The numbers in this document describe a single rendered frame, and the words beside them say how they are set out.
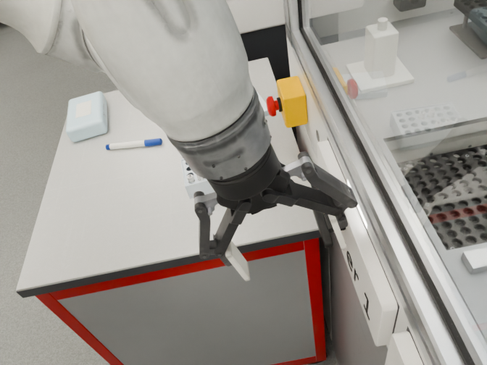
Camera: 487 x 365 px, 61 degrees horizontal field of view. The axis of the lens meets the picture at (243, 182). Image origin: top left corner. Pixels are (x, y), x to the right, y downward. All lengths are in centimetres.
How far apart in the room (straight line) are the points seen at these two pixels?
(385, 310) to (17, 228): 194
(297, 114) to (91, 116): 54
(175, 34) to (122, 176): 70
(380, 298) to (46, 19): 43
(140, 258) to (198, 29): 56
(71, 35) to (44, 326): 150
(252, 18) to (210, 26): 96
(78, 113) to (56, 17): 74
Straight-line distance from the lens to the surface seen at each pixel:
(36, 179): 244
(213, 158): 36
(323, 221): 58
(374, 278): 51
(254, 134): 36
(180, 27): 29
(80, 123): 111
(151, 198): 89
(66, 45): 43
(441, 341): 42
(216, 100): 32
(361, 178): 52
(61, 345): 175
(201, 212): 45
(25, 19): 44
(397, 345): 48
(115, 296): 91
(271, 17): 127
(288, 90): 81
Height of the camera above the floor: 137
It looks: 46 degrees down
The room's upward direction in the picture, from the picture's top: 14 degrees counter-clockwise
